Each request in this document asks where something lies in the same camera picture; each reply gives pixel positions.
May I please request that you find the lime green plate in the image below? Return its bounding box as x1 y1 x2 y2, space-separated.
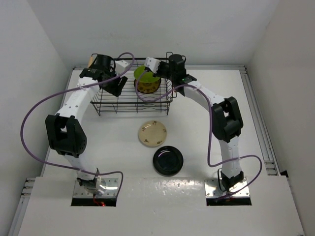
133 65 160 83

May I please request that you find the beige plate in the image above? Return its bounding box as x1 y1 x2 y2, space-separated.
138 120 167 148

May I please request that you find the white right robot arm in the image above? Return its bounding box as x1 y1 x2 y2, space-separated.
145 54 244 192

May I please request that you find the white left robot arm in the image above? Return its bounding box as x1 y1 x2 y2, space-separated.
45 55 130 195

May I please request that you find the black glossy plate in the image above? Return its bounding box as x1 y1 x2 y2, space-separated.
153 146 184 177

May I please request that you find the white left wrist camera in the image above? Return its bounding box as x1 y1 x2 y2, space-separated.
115 60 130 74

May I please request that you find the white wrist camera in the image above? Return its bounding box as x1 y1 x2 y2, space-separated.
144 57 161 74
115 60 130 74

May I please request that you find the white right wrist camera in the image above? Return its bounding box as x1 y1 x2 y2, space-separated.
144 57 161 74

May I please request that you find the left wooden rack handle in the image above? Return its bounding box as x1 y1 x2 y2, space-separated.
87 56 94 68

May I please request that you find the black wire dish rack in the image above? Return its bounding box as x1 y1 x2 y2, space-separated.
91 57 174 115

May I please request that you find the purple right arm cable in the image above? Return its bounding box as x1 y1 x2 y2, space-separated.
135 67 263 199

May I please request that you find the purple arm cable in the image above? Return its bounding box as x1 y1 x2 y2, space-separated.
135 67 263 199
20 52 135 197

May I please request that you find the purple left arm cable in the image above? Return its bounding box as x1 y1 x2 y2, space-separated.
20 52 135 197

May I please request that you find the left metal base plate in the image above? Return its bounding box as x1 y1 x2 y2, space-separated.
73 177 118 198

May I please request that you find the metal base plate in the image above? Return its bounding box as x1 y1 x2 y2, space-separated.
73 177 118 198
204 178 250 199

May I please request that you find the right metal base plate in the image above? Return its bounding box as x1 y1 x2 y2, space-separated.
204 178 250 199

